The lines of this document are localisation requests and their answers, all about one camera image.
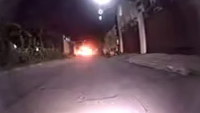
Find parked vehicle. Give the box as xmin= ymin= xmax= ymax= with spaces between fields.
xmin=103 ymin=46 xmax=120 ymax=58

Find grey asphalt road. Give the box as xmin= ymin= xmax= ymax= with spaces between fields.
xmin=0 ymin=47 xmax=200 ymax=113

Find building with pale pillars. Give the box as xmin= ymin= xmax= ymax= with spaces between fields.
xmin=100 ymin=0 xmax=200 ymax=62

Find raised concrete pavement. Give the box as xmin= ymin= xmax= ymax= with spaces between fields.
xmin=110 ymin=47 xmax=200 ymax=82

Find row of dark bushes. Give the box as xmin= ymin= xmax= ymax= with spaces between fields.
xmin=0 ymin=17 xmax=72 ymax=69

